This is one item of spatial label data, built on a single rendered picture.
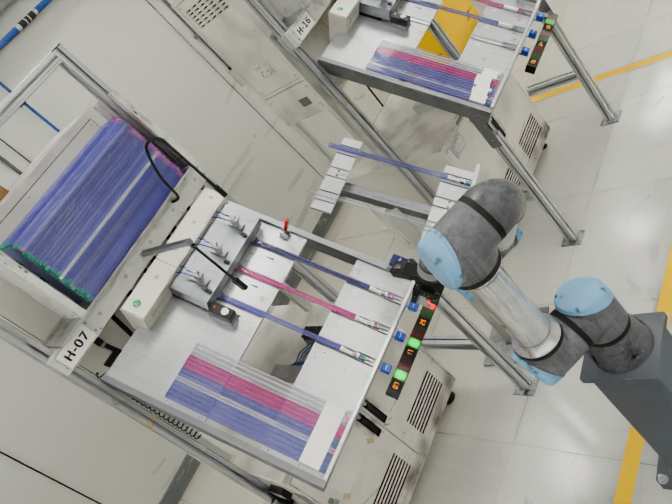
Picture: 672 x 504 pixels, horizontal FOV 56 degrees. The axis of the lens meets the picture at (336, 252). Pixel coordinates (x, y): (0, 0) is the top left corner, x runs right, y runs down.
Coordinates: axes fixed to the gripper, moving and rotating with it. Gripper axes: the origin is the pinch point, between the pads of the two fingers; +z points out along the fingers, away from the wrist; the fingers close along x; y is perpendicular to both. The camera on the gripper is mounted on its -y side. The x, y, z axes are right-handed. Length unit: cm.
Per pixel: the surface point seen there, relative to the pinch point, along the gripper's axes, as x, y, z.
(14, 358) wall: -53, -171, 115
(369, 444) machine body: -33, 2, 53
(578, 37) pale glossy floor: 241, 20, 84
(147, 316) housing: -39, -70, -1
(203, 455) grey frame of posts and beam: -63, -44, 36
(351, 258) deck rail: 8.0, -24.4, 6.1
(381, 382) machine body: -12.2, -2.3, 48.3
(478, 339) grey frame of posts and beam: 10.3, 23.3, 31.1
